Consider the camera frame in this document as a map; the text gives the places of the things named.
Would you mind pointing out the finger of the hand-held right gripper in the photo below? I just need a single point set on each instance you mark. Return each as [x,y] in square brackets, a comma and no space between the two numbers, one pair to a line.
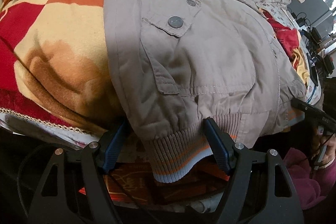
[315,115]

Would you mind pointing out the black electronic device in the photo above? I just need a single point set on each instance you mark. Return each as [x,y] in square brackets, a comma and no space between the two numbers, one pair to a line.
[313,35]

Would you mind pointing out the person's pink clothing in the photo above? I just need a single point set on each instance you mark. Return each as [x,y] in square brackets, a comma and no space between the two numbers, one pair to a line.
[309,187]

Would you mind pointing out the red orange cream printed blanket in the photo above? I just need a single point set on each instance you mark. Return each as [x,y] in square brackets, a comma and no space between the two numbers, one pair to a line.
[65,29]

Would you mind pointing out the red garment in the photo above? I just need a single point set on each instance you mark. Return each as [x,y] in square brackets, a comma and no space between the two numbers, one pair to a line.
[284,37]

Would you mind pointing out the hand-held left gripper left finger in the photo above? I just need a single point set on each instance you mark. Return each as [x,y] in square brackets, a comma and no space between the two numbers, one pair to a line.
[114,148]

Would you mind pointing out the yellow garment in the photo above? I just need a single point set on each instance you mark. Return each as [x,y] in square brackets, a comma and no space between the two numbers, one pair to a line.
[302,66]

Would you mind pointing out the beige jacket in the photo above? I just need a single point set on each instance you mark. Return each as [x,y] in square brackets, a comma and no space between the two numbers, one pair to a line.
[210,61]

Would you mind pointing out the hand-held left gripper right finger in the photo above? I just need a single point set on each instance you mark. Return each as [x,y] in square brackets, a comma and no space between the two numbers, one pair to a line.
[218,145]

